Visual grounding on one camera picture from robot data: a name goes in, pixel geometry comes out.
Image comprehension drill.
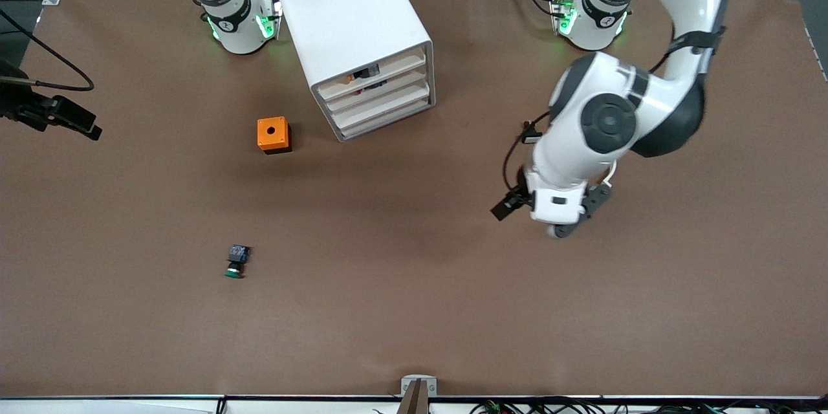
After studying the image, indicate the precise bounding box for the orange box with hole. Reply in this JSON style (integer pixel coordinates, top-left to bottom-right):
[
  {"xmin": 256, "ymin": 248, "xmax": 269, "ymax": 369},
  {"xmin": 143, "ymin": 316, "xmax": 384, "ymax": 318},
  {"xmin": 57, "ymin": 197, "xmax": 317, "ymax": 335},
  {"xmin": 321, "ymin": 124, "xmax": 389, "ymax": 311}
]
[{"xmin": 257, "ymin": 116, "xmax": 292, "ymax": 155}]

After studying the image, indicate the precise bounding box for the white drawer cabinet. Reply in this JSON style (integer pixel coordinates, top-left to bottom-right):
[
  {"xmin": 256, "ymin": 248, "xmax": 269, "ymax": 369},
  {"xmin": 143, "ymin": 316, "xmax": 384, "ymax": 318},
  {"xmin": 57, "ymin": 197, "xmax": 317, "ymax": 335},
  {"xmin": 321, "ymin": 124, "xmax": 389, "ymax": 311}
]
[{"xmin": 271, "ymin": 0, "xmax": 436, "ymax": 142}]

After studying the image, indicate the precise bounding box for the green push button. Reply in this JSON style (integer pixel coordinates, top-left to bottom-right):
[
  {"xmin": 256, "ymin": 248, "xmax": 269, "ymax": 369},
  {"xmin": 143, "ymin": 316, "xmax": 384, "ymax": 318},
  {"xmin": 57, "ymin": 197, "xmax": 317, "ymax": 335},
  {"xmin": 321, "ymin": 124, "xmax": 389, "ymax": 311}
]
[{"xmin": 224, "ymin": 244, "xmax": 252, "ymax": 279}]

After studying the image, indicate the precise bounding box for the white plastic drawer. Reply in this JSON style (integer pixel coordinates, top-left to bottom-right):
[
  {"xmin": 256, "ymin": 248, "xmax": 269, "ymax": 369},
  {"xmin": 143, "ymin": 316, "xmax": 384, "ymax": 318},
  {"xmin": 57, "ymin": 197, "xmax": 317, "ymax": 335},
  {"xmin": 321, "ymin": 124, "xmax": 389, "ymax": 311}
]
[{"xmin": 323, "ymin": 71, "xmax": 430, "ymax": 116}]

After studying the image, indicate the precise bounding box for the grey metal bracket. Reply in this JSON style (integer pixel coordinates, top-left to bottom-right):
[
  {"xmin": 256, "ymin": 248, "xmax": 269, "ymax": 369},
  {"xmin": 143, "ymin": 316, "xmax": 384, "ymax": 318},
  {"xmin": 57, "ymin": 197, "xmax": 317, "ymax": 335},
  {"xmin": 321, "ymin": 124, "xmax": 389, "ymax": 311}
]
[{"xmin": 401, "ymin": 374, "xmax": 437, "ymax": 398}]

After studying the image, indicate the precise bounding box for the brown pole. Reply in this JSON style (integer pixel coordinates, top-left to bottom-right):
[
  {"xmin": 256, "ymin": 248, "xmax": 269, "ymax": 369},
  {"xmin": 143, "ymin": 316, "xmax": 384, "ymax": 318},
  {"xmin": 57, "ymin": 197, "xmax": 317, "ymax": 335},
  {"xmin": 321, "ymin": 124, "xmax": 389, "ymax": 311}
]
[{"xmin": 397, "ymin": 380, "xmax": 431, "ymax": 414}]

